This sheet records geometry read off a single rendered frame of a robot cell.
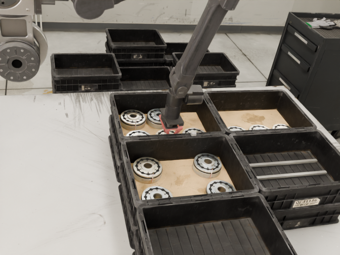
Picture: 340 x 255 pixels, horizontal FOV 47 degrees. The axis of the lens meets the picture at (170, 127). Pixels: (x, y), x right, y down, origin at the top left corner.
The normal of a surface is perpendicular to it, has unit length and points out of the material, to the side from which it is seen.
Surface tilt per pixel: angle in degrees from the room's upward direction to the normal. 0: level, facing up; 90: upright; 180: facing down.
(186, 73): 91
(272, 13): 90
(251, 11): 90
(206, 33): 104
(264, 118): 0
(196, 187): 0
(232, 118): 0
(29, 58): 90
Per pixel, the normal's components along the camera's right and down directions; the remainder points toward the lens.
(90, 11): 0.23, 0.77
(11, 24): 0.27, 0.60
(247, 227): 0.13, -0.80
